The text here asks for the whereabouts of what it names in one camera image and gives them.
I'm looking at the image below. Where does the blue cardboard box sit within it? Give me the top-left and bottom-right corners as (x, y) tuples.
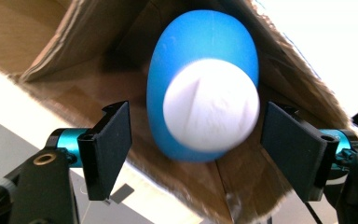
(0, 0), (358, 224)

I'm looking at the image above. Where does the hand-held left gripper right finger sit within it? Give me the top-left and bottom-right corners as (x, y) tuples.
(259, 101), (353, 203)

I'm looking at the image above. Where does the blue bottle with white cap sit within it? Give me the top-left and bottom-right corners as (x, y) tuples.
(145, 8), (261, 164)

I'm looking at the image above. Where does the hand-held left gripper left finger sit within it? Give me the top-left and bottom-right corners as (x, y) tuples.
(46, 100), (133, 202)

